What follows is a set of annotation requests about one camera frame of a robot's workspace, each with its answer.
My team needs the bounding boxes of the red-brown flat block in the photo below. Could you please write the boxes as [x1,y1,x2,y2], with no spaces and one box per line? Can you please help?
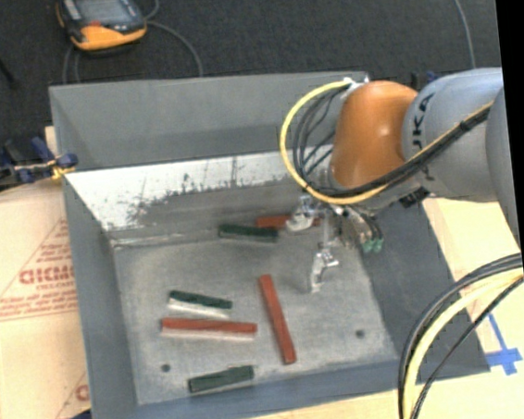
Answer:
[256,271,299,368]
[157,308,260,352]
[255,213,293,232]

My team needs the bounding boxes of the brown cardboard board, red print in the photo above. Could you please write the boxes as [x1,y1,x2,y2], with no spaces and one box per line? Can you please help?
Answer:
[0,158,95,419]

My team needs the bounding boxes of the dark green flat block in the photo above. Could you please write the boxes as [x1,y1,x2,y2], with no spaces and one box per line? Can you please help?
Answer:
[216,217,281,250]
[165,284,235,327]
[185,364,257,395]

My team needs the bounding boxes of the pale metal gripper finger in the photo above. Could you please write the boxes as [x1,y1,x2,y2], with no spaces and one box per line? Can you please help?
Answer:
[304,240,344,295]
[282,193,324,236]

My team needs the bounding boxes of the black cylinder on white bracket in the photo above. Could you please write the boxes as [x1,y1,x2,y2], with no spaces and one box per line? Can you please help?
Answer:
[397,187,432,211]

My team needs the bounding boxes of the grey metal bin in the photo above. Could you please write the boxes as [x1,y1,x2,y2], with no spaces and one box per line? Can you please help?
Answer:
[47,43,494,419]

